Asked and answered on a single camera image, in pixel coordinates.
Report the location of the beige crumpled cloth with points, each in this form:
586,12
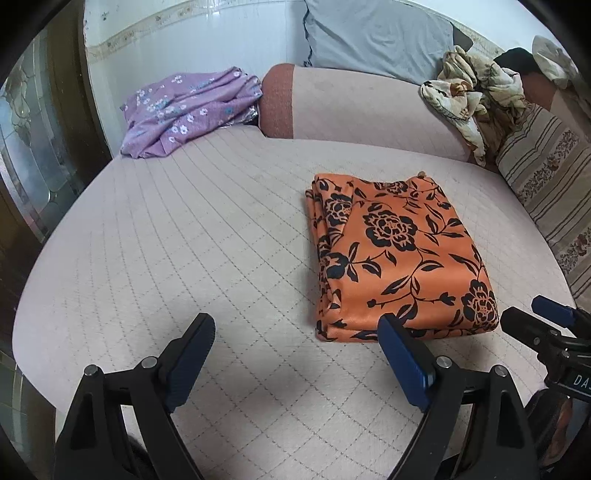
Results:
554,63

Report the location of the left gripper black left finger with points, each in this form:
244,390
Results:
119,424

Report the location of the grey pillow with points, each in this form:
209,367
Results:
386,38

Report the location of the striped floral side cushion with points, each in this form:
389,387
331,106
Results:
547,166

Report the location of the cream brown floral blanket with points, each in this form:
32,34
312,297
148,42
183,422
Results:
484,101

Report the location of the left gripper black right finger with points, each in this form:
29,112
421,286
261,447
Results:
474,424

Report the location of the pink quilted bolster cushion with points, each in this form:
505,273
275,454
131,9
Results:
353,107

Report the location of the purple floral cloth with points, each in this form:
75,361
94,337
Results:
162,116

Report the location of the orange black floral blouse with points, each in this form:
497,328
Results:
395,248

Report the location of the stained glass wooden door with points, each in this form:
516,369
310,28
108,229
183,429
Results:
52,145

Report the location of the black garment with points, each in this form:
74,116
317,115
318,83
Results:
518,60

